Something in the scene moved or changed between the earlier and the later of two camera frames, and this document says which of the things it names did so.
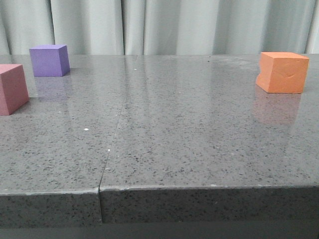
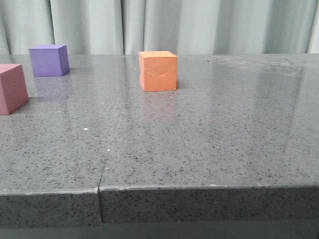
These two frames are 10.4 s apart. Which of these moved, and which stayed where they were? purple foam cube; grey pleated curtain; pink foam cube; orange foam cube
Moved: orange foam cube
Stayed: purple foam cube; pink foam cube; grey pleated curtain
